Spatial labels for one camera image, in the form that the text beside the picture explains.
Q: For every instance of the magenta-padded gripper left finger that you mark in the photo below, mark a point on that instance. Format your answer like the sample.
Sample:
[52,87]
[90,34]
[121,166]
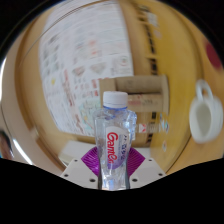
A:
[78,171]

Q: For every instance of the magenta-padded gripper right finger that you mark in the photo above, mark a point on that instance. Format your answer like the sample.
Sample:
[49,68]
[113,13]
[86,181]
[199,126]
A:
[148,170]

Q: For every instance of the clear plastic water bottle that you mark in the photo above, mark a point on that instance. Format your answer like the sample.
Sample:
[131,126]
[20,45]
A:
[115,140]

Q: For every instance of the white standing air conditioner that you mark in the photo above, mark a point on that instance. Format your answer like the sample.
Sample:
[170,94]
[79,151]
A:
[76,150]

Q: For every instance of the white ceramic mug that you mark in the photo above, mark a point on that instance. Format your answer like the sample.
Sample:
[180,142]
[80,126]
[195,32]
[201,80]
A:
[205,115]

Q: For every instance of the brown cardboard box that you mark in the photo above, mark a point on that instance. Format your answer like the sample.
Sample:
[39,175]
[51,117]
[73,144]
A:
[143,90]

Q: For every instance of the large printed wall poster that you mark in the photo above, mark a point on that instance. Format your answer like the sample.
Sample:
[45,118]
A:
[86,60]

